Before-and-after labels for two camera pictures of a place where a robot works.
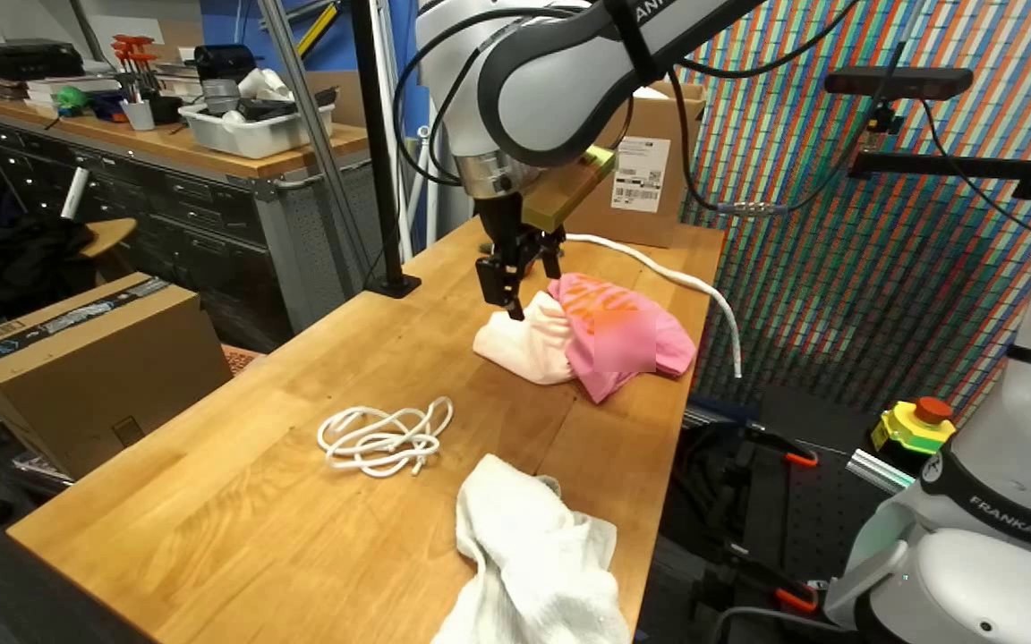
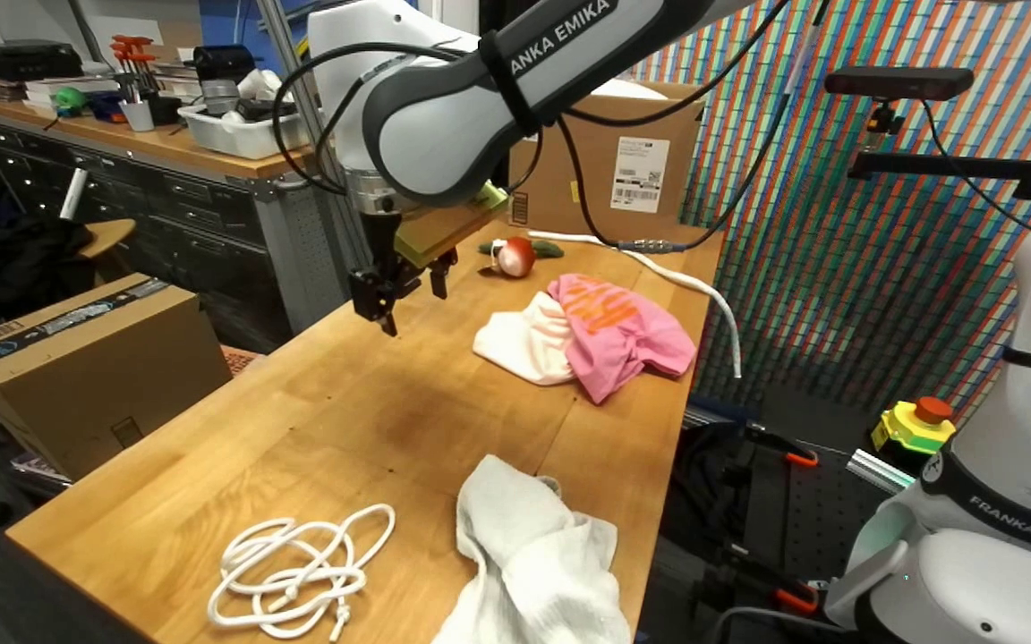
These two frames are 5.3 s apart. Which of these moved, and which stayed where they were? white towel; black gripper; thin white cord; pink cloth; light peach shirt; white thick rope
Moved: black gripper; thin white cord
Stayed: white thick rope; light peach shirt; pink cloth; white towel
